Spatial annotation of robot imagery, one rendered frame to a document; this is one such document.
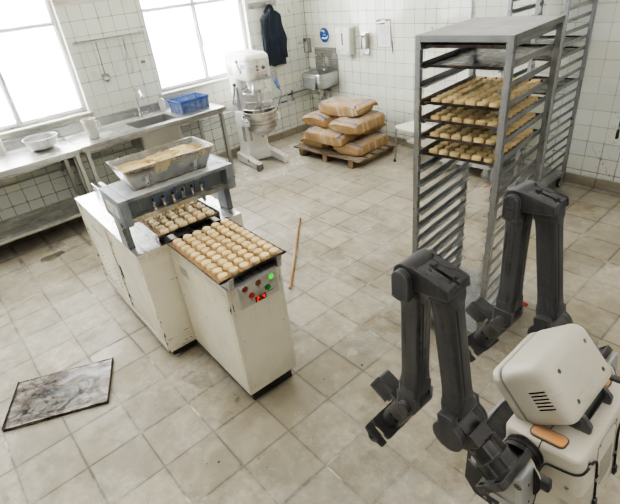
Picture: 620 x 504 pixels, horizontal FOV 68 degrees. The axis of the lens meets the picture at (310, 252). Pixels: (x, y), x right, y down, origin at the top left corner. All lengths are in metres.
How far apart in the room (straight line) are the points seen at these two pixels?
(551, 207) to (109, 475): 2.45
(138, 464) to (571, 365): 2.26
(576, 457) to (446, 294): 0.46
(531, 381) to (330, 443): 1.69
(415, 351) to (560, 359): 0.30
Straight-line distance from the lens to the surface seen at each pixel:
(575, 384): 1.15
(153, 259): 2.89
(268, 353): 2.71
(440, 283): 0.90
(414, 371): 1.11
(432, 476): 2.55
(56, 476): 3.03
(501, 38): 2.34
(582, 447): 1.18
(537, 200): 1.23
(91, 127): 5.41
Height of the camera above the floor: 2.13
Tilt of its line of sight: 31 degrees down
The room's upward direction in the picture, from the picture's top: 7 degrees counter-clockwise
